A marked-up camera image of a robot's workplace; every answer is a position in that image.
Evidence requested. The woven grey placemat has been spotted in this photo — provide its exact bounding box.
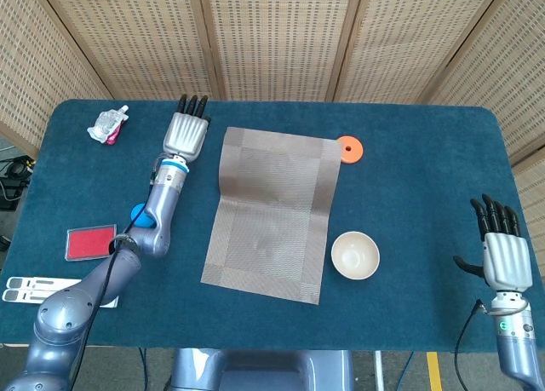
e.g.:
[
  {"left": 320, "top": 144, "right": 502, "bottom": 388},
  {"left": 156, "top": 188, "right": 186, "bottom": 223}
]
[{"left": 200, "top": 126, "right": 342, "bottom": 306}]

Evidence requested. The thin blue cable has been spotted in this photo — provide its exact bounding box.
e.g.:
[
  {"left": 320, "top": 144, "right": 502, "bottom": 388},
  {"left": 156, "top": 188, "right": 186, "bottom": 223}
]
[
  {"left": 399, "top": 351, "right": 416, "bottom": 391},
  {"left": 138, "top": 348, "right": 149, "bottom": 391}
]

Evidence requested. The grey-blue robot torso base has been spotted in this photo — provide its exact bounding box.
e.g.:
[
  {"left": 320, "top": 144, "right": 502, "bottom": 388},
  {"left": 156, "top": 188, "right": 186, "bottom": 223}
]
[{"left": 168, "top": 348, "right": 357, "bottom": 391}]

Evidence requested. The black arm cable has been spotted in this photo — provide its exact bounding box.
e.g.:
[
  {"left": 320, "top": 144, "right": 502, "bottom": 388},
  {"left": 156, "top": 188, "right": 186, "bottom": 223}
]
[
  {"left": 453, "top": 297, "right": 491, "bottom": 391},
  {"left": 67, "top": 152, "right": 161, "bottom": 391}
]

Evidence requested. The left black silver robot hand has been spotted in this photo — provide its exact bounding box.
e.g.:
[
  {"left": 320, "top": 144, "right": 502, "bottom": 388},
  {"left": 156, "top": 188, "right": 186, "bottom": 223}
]
[{"left": 163, "top": 94, "right": 213, "bottom": 164}]

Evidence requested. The silver pink spout pouch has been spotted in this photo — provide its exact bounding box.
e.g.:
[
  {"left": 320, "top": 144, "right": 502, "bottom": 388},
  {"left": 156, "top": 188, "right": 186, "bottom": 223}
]
[{"left": 86, "top": 105, "right": 130, "bottom": 147}]

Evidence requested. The orange disc with hole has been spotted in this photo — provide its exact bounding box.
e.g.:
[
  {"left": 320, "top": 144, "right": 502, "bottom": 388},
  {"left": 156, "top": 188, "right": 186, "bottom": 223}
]
[{"left": 336, "top": 135, "right": 364, "bottom": 165}]

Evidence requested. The blue velvet table cover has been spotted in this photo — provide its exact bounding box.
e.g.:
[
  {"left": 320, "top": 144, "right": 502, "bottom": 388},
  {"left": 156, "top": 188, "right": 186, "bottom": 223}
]
[{"left": 0, "top": 99, "right": 545, "bottom": 353}]

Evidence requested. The woven rattan screen panel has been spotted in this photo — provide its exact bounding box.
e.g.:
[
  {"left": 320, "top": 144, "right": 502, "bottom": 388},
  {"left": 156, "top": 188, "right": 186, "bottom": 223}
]
[
  {"left": 327, "top": 0, "right": 519, "bottom": 106},
  {"left": 0, "top": 0, "right": 114, "bottom": 158},
  {"left": 36, "top": 0, "right": 222, "bottom": 101},
  {"left": 419, "top": 0, "right": 545, "bottom": 277},
  {"left": 198, "top": 0, "right": 367, "bottom": 102}
]

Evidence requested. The black floor cable clutter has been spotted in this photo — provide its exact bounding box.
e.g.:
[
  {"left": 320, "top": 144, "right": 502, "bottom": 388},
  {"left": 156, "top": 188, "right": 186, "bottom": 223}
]
[{"left": 0, "top": 154, "right": 37, "bottom": 211}]

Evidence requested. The red pad in clear case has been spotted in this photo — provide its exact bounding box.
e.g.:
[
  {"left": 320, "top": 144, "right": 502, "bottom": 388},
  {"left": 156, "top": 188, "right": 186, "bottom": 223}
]
[{"left": 64, "top": 224, "right": 118, "bottom": 262}]

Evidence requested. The cream round bowl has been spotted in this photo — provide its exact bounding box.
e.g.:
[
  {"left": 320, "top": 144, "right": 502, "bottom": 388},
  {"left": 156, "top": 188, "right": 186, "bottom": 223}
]
[{"left": 330, "top": 231, "right": 381, "bottom": 280}]

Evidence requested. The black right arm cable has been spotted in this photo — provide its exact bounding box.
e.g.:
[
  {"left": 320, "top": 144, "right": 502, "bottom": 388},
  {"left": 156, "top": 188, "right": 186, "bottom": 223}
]
[{"left": 453, "top": 297, "right": 491, "bottom": 391}]

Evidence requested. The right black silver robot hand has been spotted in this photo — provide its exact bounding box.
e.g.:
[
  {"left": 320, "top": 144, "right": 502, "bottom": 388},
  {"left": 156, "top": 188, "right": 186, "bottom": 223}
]
[{"left": 452, "top": 193, "right": 535, "bottom": 293}]

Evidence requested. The blue ball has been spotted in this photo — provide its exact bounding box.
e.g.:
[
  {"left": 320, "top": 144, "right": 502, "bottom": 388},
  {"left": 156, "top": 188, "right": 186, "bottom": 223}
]
[{"left": 129, "top": 203, "right": 155, "bottom": 229}]

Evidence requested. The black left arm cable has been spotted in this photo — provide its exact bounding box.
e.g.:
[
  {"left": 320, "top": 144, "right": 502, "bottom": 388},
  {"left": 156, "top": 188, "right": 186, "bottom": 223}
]
[{"left": 67, "top": 152, "right": 161, "bottom": 391}]

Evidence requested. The white folding stand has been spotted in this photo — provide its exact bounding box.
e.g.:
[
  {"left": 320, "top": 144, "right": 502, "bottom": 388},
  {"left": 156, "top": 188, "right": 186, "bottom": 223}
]
[{"left": 2, "top": 276, "right": 122, "bottom": 309}]

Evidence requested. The white table leg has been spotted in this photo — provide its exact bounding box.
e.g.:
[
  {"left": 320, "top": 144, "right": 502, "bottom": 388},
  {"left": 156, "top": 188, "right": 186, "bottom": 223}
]
[{"left": 373, "top": 350, "right": 386, "bottom": 391}]

